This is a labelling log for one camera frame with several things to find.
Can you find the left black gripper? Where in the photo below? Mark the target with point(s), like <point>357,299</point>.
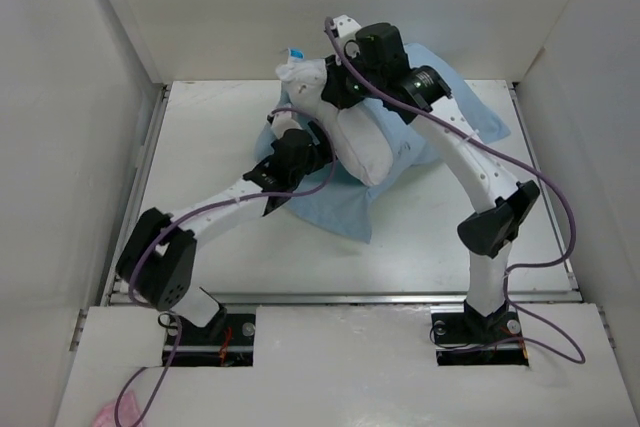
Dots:
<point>321,153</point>

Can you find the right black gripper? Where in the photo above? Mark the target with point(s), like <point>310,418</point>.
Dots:
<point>334,89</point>

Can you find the white pillow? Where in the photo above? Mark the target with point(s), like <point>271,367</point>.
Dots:
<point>359,143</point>

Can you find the light blue pillowcase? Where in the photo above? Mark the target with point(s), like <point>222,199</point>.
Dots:
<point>342,207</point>

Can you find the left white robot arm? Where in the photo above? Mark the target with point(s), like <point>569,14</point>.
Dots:
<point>158,259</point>

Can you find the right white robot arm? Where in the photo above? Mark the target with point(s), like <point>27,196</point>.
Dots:
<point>500,201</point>

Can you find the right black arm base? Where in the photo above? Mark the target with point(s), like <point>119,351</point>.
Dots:
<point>463,337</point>

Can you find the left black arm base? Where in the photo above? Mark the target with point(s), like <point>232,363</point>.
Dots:
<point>226,341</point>

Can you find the blue white pillow tag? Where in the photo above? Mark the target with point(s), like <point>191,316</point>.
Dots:
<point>295,54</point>

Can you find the pink cloth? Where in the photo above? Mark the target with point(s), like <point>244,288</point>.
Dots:
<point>128,412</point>

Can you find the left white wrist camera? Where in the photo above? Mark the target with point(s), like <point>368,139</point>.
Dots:
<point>281,122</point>

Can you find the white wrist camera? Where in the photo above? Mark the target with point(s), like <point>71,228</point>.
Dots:
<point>343,29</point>
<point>281,122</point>

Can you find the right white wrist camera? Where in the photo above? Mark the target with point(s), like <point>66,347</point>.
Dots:
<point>343,29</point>

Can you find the aluminium left rail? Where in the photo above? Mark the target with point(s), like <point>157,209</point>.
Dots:
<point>142,155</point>

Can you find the aluminium rail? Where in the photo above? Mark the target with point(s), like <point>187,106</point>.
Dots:
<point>142,155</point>
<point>572,296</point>

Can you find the aluminium front rail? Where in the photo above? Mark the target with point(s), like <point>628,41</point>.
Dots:
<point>572,296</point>

